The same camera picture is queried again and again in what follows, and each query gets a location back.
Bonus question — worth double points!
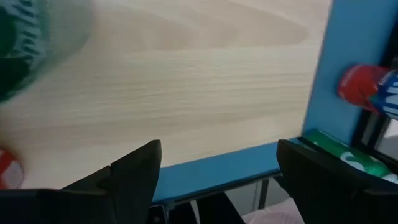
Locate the red soda can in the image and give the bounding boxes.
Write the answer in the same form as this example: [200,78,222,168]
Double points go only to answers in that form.
[337,63,398,121]

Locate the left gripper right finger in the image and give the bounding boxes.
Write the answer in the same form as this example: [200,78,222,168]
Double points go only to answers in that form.
[275,139,398,224]

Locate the green Sprite can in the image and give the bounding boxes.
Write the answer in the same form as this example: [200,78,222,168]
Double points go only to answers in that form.
[303,129,398,185]
[0,0,96,103]

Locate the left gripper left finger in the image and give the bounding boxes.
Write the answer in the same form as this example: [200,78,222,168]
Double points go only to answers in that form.
[0,139,162,224]

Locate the red Coca-Cola can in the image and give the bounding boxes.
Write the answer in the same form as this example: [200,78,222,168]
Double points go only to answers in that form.
[0,148,25,190]

